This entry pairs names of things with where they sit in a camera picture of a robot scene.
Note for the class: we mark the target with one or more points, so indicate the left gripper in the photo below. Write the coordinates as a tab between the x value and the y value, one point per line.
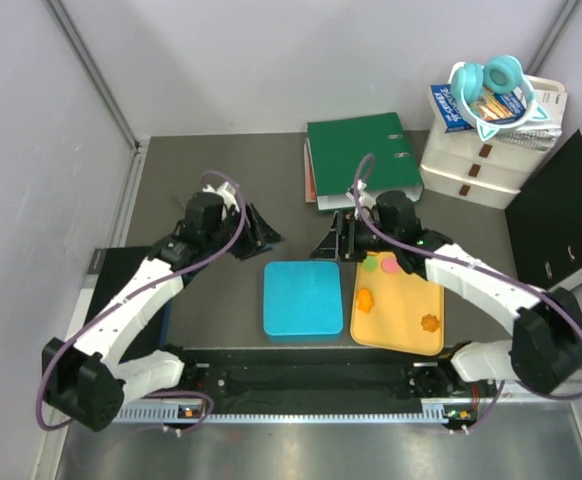
258	238

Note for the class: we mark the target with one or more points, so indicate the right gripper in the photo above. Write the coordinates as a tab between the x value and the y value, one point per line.
330	247

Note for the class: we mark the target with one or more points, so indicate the blue tin lid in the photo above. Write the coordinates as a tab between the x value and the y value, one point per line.
302	301

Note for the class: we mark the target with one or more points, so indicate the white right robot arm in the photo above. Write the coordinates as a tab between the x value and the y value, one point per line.
545	327

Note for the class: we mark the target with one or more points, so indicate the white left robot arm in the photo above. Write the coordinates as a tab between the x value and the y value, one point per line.
86	377

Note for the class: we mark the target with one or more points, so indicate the green round cookie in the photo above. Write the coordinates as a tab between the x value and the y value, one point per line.
370	263

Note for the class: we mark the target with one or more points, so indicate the pink round cookie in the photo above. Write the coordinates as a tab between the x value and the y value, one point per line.
389	265

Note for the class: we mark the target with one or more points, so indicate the orange fish shaped cookie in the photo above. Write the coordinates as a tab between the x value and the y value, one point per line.
364	300

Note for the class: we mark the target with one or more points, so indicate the red folder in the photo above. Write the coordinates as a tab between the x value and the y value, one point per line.
309	183

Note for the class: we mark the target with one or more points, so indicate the yellow plastic tray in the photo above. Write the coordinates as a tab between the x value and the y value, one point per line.
400	301

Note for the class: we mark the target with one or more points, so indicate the orange flower shaped cookie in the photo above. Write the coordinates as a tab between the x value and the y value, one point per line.
430	323

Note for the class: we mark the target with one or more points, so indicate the white drawer unit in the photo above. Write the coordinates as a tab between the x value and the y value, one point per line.
489	173

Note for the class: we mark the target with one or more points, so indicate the blue white book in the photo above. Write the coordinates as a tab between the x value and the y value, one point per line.
493	108

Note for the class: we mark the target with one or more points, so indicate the spiral notebook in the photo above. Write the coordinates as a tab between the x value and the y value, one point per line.
542	140

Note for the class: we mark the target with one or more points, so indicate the teal cat ear headphones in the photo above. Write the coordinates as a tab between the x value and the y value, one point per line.
502	78

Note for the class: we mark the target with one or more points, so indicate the green ring binder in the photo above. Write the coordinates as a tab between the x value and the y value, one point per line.
374	148

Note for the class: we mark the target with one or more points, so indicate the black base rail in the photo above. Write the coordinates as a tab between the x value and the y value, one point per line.
321	380

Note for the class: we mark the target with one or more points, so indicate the black ring binder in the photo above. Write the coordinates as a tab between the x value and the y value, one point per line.
545	221

